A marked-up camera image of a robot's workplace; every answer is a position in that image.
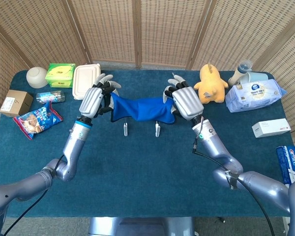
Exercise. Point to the brown cardboard box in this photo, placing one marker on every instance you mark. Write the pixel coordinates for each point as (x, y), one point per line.
(14, 103)

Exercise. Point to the teal table cloth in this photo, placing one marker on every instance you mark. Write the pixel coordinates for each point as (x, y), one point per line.
(142, 172)

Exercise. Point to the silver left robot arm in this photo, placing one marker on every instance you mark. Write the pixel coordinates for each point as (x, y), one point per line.
(73, 147)

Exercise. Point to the white blue wet wipes pack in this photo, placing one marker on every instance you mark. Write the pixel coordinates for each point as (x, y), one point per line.
(253, 96)

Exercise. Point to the beige lidded lunch box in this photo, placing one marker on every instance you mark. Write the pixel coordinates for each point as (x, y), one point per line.
(83, 78)

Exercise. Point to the small white carton box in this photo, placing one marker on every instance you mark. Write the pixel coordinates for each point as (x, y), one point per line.
(270, 127)

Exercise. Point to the blue cloth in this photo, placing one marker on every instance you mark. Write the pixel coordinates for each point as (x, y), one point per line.
(142, 110)

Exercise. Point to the light blue cup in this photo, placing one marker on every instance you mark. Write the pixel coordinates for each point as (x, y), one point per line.
(258, 77)

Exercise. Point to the yellow plush toy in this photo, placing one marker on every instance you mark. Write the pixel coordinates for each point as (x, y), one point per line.
(211, 86)

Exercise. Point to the clear bottle with blue label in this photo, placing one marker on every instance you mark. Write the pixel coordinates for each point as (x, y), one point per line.
(50, 96)

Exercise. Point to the green tissue pack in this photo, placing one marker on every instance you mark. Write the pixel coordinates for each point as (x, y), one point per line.
(60, 75)

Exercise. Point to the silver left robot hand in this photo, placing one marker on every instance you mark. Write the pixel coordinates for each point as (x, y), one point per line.
(91, 102)

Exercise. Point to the blue red snack bag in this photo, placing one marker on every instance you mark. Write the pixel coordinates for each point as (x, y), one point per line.
(37, 120)

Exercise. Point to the baby bottle with blue cap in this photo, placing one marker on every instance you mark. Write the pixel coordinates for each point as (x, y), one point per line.
(236, 76)

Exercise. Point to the grey robot torso base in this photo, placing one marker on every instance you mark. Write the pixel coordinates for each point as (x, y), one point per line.
(137, 227)

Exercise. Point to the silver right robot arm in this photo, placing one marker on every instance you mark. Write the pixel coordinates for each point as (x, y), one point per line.
(211, 142)

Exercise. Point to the wicker folding screen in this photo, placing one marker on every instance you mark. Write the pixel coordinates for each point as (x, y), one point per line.
(108, 29)

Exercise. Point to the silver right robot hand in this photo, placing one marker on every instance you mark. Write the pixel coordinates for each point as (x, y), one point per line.
(188, 103)

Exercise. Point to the beige bowl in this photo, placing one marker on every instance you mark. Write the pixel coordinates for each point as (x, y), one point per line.
(37, 77)

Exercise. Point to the blue white toothpaste box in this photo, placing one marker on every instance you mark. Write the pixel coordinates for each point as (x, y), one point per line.
(291, 164)

